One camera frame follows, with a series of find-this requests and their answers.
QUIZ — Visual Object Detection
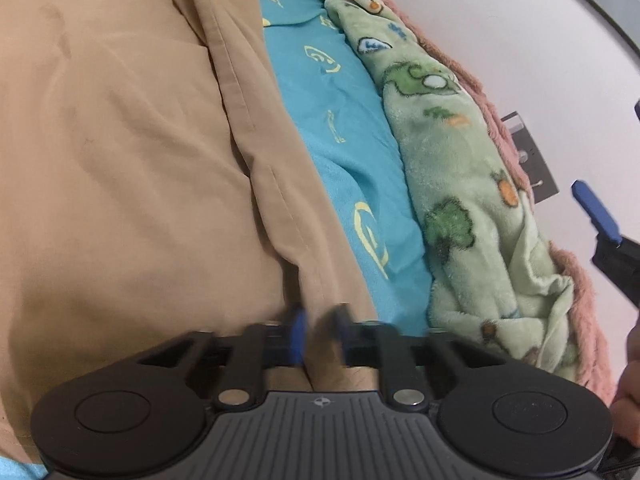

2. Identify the teal smiley print bed sheet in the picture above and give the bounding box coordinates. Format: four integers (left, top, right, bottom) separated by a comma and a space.
0, 0, 433, 480

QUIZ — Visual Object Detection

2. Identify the tan printed shirt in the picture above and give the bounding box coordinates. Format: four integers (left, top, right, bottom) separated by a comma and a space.
0, 0, 378, 466

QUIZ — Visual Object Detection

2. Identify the pink fluffy blanket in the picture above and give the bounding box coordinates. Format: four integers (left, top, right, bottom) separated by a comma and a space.
292, 0, 618, 408

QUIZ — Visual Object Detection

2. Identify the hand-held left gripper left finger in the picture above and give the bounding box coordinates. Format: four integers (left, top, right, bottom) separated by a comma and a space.
135, 305, 308, 411

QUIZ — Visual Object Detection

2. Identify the green cartoon print blanket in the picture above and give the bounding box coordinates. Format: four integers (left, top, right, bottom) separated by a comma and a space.
310, 0, 583, 383

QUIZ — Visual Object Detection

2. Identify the person's right hand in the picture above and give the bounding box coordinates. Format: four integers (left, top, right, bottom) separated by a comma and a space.
611, 322, 640, 447

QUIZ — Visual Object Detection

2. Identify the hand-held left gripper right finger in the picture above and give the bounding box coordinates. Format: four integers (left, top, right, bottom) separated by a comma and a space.
327, 304, 501, 411

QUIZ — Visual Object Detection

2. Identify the grey wall socket panel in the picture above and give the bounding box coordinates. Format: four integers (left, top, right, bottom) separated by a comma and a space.
501, 112, 560, 205

